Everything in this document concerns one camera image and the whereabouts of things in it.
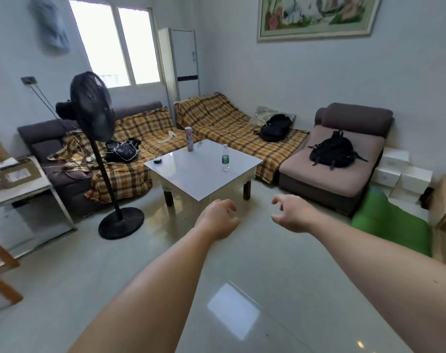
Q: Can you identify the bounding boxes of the black bag with cables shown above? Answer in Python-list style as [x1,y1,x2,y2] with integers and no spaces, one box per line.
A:
[105,138,142,164]

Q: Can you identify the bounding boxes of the framed wall picture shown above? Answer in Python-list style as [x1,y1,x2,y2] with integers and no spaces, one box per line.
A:
[257,0,384,43]

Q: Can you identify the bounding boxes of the person's left hand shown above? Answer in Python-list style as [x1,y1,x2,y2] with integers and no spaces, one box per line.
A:
[194,199,241,242]

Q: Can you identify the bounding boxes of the green mat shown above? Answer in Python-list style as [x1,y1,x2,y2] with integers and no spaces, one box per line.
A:
[351,187,433,257]

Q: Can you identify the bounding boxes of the black standing fan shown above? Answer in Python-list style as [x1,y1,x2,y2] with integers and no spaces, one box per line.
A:
[56,71,145,240]

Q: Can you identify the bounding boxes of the person's right hand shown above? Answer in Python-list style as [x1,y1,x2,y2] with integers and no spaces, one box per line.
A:
[271,195,320,234]

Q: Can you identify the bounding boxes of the white box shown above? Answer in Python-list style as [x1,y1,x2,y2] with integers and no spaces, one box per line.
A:
[381,148,410,169]
[372,167,402,188]
[401,166,434,195]

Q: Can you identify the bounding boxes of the small black bag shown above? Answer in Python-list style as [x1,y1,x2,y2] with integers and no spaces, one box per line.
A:
[418,187,435,210]

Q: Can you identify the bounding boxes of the white coffee table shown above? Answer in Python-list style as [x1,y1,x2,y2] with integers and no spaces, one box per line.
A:
[144,139,263,207]

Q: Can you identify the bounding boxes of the floral pillow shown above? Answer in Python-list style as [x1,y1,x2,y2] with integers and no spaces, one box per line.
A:
[252,106,297,128]

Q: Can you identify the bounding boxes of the dark brown sofa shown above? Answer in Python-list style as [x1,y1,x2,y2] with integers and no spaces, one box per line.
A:
[17,101,165,218]

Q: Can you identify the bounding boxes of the white cloth item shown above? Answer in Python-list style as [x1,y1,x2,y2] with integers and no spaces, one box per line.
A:
[158,130,180,145]

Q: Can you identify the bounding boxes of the large black backpack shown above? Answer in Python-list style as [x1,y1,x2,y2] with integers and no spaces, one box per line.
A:
[307,130,369,171]

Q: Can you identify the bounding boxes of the yellow plaid sofa blanket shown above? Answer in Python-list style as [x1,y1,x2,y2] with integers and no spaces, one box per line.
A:
[48,106,200,205]
[174,92,310,185]

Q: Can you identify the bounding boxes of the black power cable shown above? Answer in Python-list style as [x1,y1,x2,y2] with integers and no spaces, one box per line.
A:
[30,84,81,133]

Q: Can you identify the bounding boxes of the grey wall hanging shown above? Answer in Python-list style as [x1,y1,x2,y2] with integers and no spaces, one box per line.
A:
[28,0,71,56]

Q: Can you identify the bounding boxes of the black backpack with white cable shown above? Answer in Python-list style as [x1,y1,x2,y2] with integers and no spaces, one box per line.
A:
[254,114,293,143]

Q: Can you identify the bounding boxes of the person's left forearm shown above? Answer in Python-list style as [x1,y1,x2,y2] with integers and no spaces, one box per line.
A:
[69,226,218,353]

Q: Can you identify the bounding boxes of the cardboard box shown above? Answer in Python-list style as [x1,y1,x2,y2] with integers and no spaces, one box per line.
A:
[0,158,42,188]

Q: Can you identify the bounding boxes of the white side table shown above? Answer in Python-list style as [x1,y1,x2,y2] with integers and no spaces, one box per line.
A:
[0,155,78,262]

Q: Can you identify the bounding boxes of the white framed window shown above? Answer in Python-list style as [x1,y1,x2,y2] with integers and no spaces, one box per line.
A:
[69,0,163,89]

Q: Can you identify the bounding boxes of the white standing air conditioner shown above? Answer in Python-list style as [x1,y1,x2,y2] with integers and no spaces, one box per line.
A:
[158,27,202,127]

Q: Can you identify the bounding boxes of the person's right forearm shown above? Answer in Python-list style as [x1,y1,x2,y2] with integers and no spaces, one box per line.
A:
[307,217,446,353]

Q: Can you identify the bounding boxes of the brown chaise sofa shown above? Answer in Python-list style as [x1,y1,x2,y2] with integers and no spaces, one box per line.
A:
[279,103,395,217]

